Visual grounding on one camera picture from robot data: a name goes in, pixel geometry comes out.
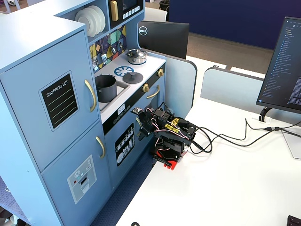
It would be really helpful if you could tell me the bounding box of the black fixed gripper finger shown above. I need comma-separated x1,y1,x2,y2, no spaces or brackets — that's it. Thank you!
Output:
138,126,148,142

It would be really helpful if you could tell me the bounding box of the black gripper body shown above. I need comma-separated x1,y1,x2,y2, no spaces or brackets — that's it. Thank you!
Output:
140,109,157,132

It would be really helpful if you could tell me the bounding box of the gray pot lid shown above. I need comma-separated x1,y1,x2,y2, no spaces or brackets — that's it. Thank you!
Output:
122,72,144,84

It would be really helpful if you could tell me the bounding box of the steel pot with lid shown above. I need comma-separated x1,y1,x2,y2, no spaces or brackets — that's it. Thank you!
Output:
124,48,148,65

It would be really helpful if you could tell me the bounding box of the gray toy sink basin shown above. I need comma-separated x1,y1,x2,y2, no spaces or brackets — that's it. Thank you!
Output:
95,81,131,113

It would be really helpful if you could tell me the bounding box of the light blue desk divider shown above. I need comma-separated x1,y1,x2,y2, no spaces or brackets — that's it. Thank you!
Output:
200,66,267,107
141,48,198,118

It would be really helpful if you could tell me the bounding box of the gray toy pot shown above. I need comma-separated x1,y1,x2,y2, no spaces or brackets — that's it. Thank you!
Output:
95,74,118,103

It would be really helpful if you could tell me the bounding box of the steel toy spatula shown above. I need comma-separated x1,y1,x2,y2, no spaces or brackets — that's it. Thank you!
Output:
100,39,109,65

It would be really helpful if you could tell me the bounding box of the steel slotted spoon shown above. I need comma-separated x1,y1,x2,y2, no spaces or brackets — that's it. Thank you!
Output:
92,40,99,71

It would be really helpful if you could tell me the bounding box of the gray water dispenser panel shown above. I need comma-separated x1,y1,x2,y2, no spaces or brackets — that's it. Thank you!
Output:
67,154,98,205

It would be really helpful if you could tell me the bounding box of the steel toy ladle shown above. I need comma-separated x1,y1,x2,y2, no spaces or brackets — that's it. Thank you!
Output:
108,34,117,55

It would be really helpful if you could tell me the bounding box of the small steel toy spoon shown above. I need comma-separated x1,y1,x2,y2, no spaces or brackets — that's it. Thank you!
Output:
117,28,124,49

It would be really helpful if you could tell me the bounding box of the black Dell monitor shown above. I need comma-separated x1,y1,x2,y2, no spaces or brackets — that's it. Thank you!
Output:
138,20,190,60

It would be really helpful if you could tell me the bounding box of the shopping list blackboard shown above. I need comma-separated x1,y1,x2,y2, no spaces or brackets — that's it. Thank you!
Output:
38,70,79,132

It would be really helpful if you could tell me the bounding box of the white chair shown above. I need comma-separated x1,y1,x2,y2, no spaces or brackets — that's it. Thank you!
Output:
143,7,168,23

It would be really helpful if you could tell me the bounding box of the white toy plate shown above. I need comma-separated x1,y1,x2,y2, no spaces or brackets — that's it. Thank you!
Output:
75,8,97,38
88,5,107,33
83,7,102,36

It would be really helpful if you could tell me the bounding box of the black toy microwave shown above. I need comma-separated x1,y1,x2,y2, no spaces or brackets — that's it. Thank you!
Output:
107,0,144,30

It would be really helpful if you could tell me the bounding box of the blue toy kitchen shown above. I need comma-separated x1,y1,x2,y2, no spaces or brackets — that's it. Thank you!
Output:
0,0,166,226

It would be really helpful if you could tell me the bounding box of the gray monitor stand base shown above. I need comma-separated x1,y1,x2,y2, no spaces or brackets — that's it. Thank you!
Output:
280,128,301,160

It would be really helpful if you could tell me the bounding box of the monitor with lit screen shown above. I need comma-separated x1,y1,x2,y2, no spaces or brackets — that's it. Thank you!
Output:
255,16,301,115

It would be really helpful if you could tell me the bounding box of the black keyboard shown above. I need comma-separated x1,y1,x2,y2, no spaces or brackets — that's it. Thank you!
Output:
287,214,301,226

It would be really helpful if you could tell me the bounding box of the gold oven handle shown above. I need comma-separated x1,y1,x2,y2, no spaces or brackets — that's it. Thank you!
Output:
146,84,161,99

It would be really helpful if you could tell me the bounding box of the red robot base plate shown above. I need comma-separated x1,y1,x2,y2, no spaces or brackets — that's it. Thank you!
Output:
150,145,189,171

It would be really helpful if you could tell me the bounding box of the gold freezer door handle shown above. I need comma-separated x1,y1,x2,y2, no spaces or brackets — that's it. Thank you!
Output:
95,136,106,159

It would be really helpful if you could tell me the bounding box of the gold fridge door handle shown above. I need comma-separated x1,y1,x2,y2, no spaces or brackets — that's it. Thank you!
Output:
84,79,97,113

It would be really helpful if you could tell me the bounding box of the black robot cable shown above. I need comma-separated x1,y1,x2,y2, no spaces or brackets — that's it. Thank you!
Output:
187,121,301,155

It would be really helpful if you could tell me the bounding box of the black cable with connector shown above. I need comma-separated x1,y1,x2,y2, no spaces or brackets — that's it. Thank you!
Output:
244,117,301,138

